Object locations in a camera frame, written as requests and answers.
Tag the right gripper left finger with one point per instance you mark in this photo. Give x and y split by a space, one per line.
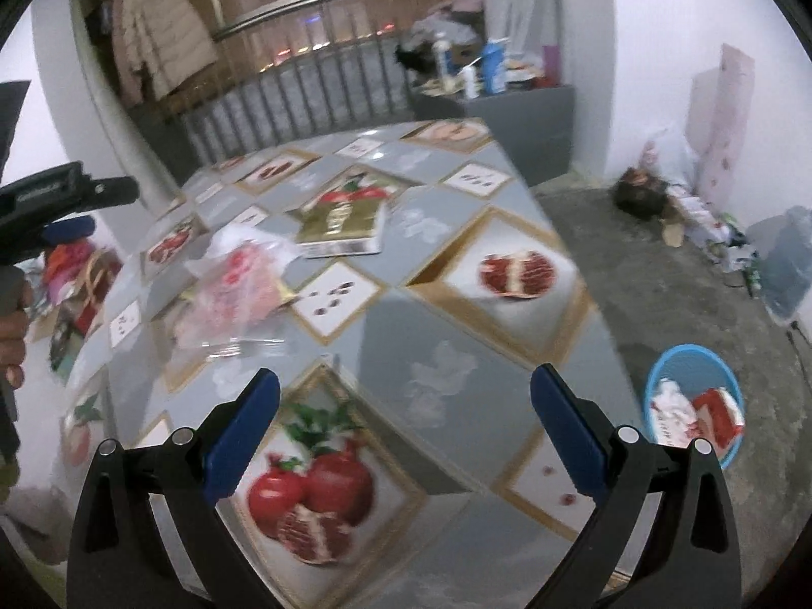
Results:
147 532

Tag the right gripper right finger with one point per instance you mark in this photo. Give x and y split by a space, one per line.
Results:
662 533

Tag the white tissue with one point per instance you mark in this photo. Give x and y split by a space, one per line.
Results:
673 417

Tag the red white plastic bag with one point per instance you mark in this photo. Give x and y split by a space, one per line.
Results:
719 419

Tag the blue trash basket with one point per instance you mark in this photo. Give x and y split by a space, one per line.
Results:
691 392

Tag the person's left hand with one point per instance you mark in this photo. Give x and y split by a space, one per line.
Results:
13 330

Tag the colourful clutter pile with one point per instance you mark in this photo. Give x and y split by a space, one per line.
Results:
76 279

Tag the beige puffer jacket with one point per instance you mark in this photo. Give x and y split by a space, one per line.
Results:
158 45

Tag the clear pink snack wrapper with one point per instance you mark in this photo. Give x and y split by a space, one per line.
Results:
239 292

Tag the blue water jug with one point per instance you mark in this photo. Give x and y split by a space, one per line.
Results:
785 266

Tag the gold green tissue pack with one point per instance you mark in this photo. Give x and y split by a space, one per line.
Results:
343 228

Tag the metal balcony railing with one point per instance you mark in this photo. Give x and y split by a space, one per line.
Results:
296 69

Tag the dark bag on floor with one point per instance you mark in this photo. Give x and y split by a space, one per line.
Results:
640 194

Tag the fruit pattern tablecloth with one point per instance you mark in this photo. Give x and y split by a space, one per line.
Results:
406 467

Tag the white tall bottle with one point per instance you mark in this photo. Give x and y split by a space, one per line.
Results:
441 48

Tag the small white bottle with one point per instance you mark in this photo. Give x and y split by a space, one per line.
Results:
469 80

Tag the pink rolled mat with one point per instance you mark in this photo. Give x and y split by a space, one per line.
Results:
728 124

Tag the grey side cabinet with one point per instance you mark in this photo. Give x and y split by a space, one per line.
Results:
535 128

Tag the blue detergent bottle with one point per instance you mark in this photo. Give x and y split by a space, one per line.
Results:
493 66

